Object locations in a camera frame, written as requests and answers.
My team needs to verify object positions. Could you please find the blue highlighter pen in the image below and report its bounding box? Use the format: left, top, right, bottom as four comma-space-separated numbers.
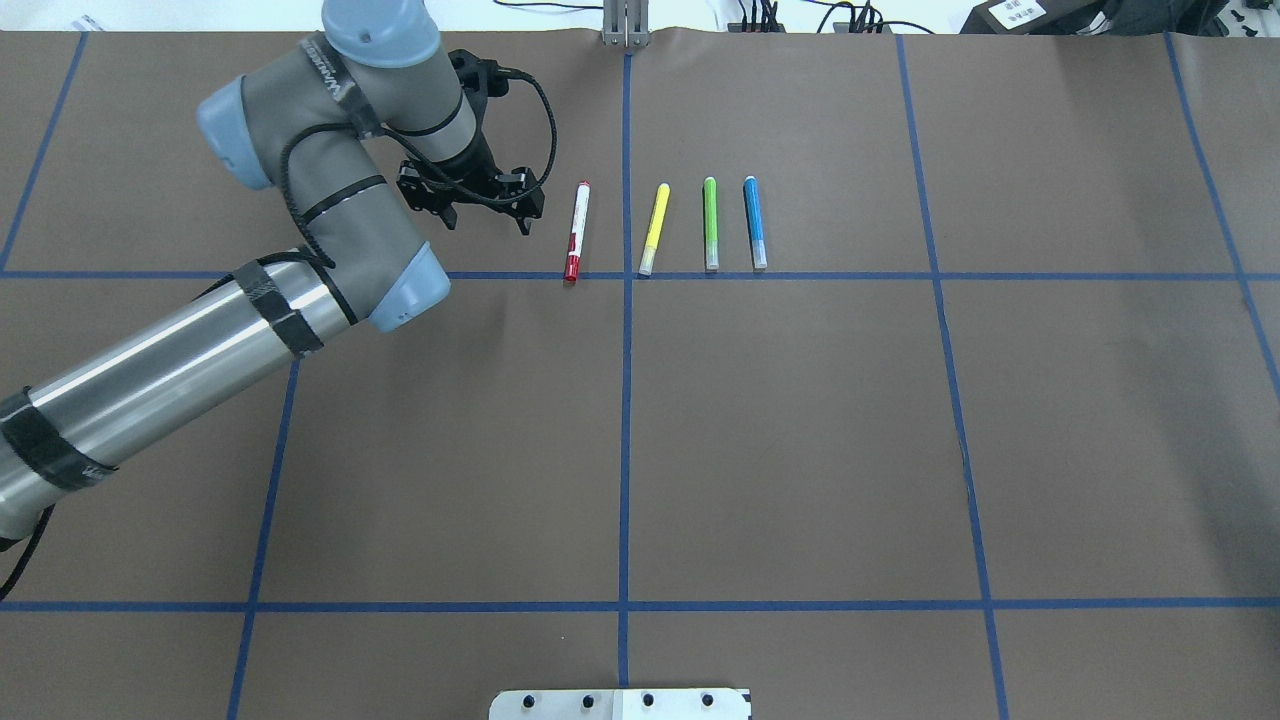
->
742, 176, 768, 272

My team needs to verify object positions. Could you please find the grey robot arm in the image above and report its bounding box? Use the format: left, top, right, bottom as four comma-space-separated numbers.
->
3, 1, 558, 550

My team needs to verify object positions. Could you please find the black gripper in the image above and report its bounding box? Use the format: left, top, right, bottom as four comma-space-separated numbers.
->
396, 132, 547, 237

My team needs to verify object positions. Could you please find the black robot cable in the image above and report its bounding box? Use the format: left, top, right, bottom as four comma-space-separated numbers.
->
401, 67, 559, 209

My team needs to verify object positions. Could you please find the grey aluminium frame post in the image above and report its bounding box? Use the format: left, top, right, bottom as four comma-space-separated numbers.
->
600, 0, 650, 49

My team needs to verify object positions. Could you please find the black power adapter box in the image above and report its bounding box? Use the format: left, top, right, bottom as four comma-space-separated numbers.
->
959, 1, 1108, 35

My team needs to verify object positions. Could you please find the red white marker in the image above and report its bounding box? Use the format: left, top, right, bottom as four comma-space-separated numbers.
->
562, 181, 593, 284

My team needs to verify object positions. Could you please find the green highlighter pen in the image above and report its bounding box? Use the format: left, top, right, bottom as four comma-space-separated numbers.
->
701, 176, 721, 273

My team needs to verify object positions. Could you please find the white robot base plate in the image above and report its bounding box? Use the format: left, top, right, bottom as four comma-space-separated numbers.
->
488, 687, 753, 719

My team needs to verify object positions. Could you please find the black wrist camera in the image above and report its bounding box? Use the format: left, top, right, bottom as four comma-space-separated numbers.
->
448, 49, 511, 100

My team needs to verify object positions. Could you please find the yellow highlighter pen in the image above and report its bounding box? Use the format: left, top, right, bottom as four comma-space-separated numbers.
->
637, 182, 671, 278

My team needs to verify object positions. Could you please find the brown paper table mat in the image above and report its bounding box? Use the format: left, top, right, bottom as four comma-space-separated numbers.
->
3, 29, 1277, 719

